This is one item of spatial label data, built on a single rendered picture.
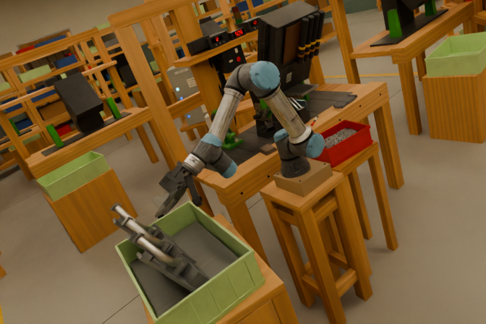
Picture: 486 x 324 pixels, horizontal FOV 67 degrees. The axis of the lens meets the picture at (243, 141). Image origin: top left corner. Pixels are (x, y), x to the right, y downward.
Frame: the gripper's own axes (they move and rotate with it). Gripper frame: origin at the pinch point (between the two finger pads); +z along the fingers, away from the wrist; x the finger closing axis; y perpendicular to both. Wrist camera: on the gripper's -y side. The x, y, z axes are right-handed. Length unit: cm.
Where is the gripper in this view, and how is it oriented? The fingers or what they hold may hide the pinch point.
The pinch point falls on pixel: (160, 215)
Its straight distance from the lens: 137.1
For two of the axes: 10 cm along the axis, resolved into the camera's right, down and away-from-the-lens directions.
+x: -0.4, -3.3, -9.4
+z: -5.9, 7.7, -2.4
